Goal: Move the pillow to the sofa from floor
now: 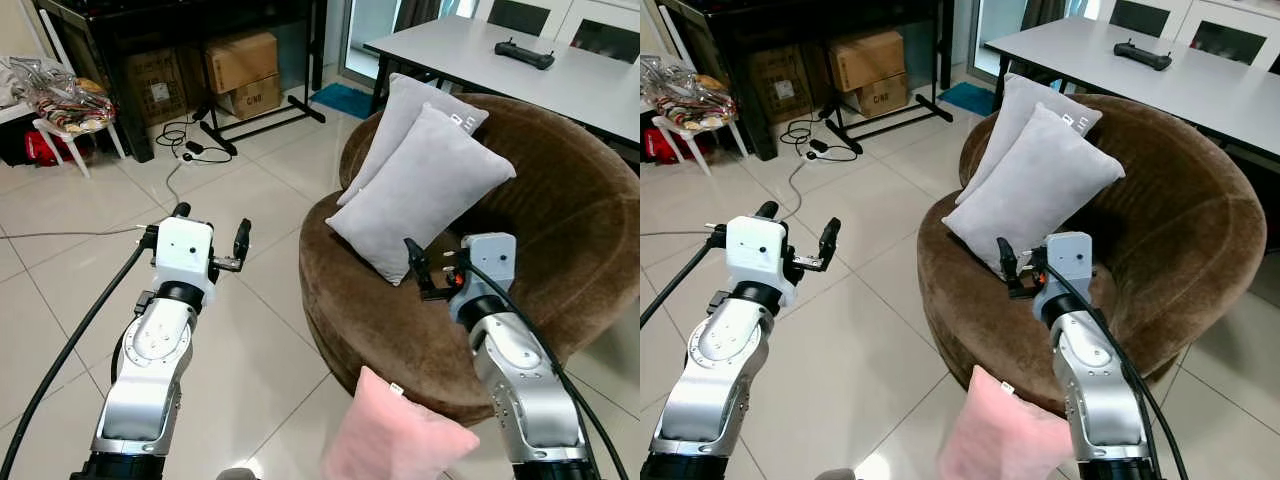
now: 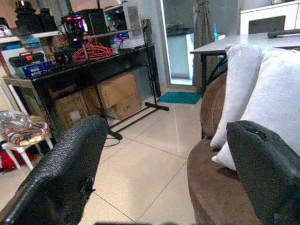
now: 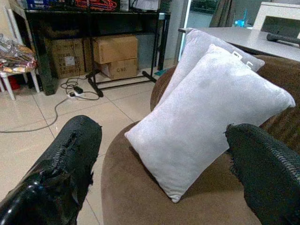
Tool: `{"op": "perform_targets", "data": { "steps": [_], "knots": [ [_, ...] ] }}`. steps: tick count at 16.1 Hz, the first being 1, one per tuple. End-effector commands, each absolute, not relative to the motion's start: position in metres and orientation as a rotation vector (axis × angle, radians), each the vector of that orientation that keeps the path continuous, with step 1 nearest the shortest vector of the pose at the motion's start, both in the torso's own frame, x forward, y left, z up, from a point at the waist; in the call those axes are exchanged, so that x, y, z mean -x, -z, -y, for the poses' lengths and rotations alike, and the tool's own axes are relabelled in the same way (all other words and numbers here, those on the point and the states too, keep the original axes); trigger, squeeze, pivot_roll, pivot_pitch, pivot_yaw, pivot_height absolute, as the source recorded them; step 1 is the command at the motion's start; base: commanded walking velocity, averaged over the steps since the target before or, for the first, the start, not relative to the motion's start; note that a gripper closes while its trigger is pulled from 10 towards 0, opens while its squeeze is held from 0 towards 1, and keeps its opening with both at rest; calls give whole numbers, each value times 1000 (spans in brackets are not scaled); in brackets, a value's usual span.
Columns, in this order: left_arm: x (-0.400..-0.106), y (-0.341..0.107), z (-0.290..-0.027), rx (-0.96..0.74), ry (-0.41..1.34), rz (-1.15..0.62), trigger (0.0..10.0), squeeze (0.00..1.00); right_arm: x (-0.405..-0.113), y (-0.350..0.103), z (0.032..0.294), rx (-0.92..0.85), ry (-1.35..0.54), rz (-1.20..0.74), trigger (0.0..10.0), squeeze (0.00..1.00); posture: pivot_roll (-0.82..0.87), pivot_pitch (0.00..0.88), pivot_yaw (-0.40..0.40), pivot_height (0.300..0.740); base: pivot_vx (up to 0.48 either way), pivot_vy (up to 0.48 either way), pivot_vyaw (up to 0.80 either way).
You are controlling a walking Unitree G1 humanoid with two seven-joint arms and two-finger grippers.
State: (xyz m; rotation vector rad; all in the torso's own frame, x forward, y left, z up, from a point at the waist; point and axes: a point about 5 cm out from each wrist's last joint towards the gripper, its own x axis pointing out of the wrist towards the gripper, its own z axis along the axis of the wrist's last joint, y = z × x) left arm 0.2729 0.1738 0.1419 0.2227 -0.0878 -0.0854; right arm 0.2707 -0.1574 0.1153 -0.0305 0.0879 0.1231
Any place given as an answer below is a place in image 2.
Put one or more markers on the black appliance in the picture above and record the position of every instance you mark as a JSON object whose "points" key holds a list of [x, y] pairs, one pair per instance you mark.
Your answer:
{"points": [[25, 20]]}

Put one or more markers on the grey curtain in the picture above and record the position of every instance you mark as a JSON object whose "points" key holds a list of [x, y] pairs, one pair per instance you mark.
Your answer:
{"points": [[202, 25]]}

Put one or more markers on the white plastic stool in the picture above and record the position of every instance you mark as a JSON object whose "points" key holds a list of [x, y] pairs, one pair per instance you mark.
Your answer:
{"points": [[12, 145]]}

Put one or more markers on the teal floor mat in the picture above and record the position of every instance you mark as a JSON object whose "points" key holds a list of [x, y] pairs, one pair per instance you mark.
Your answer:
{"points": [[179, 97]]}

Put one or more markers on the white framed glass door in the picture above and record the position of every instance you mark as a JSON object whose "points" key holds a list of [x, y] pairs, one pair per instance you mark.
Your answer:
{"points": [[178, 58]]}

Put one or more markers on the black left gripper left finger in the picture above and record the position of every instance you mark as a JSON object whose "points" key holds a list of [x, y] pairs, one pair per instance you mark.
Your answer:
{"points": [[58, 175]]}

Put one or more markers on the grey folding table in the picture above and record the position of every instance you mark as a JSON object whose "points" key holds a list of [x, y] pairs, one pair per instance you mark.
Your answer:
{"points": [[234, 41]]}

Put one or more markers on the blue carton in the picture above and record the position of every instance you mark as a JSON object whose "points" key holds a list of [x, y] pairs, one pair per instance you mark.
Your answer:
{"points": [[35, 69]]}

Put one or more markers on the black computer tower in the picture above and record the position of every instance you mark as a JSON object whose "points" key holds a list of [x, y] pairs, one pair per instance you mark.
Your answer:
{"points": [[77, 30]]}

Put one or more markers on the white pillow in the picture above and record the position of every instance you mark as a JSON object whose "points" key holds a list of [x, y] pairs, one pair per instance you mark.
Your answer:
{"points": [[239, 82], [276, 93]]}

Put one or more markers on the white cabinet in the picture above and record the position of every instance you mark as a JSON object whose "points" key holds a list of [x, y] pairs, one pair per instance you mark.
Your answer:
{"points": [[290, 14]]}

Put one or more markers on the red cloth bundle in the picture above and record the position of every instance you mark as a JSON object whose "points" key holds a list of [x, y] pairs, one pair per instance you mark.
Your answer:
{"points": [[7, 161]]}

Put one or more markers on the black desk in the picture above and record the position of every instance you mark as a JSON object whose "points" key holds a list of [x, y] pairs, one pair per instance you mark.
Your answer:
{"points": [[93, 68]]}

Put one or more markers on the colourful cushion in plastic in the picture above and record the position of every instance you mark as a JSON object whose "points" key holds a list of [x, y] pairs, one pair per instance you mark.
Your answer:
{"points": [[23, 131]]}

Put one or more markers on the white computer case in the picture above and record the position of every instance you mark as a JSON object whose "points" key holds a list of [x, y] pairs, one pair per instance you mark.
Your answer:
{"points": [[133, 16]]}

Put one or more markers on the cardboard box with white label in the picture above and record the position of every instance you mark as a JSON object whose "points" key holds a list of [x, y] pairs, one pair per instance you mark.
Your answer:
{"points": [[70, 110]]}

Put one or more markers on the white shelf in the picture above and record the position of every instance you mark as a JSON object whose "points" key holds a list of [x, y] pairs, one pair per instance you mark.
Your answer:
{"points": [[42, 34]]}

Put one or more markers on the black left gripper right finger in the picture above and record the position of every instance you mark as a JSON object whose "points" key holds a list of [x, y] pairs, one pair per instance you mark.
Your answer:
{"points": [[269, 175]]}

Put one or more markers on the small cardboard box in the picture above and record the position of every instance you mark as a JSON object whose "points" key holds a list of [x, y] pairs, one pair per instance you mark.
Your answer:
{"points": [[127, 107]]}

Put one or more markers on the black toolbox orange latches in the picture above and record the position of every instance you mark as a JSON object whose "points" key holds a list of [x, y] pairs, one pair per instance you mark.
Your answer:
{"points": [[25, 58]]}

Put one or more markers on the large cardboard box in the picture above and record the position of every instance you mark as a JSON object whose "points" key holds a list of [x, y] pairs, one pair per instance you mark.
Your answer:
{"points": [[117, 90]]}

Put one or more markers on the black clothes rack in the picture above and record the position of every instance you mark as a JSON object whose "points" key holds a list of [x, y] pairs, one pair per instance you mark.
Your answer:
{"points": [[157, 107]]}

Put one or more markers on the brown velvet sofa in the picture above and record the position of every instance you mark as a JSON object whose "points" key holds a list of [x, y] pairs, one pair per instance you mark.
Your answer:
{"points": [[211, 187]]}

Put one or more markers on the red plastic clothes hangers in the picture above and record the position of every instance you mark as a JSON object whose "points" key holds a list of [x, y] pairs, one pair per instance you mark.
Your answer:
{"points": [[93, 52]]}

